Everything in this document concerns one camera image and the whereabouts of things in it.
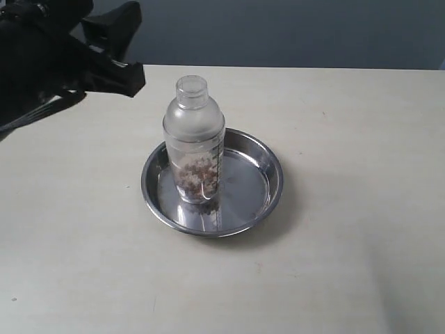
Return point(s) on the round stainless steel tray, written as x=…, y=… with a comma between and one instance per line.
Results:
x=250, y=189

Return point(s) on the clear plastic shaker bottle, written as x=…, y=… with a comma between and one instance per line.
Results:
x=194, y=131

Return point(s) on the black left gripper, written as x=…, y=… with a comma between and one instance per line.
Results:
x=34, y=38

